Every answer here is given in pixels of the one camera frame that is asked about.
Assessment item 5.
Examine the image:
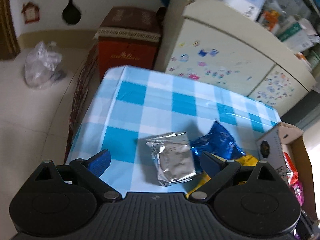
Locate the yellow orange snack packet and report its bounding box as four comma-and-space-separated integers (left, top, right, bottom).
186, 154, 258, 202

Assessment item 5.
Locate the wooden door frame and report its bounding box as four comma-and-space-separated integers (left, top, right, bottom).
0, 0, 21, 60

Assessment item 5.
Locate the dark red gift box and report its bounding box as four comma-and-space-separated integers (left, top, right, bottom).
95, 7, 162, 80

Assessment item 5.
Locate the blue white checkered tablecloth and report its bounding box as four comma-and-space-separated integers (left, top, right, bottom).
67, 66, 280, 194

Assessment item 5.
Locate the clear plastic bag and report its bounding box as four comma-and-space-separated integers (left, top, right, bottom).
24, 41, 66, 89

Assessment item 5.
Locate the blue foil snack packet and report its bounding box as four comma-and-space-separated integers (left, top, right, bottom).
190, 121, 246, 174

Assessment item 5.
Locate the silver foil snack packet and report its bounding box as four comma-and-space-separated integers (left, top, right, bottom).
146, 132, 196, 186

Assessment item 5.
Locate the cream cabinet with stickers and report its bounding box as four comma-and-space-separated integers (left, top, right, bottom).
155, 0, 316, 115

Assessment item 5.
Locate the pink snack packet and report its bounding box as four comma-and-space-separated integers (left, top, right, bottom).
290, 180, 304, 206

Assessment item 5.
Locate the red orange snack packet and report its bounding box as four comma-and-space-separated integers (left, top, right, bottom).
283, 152, 298, 186

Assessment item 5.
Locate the red house switch sticker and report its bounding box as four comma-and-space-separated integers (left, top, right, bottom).
21, 2, 40, 24

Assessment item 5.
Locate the brown cardboard box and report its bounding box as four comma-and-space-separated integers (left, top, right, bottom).
256, 122, 318, 220

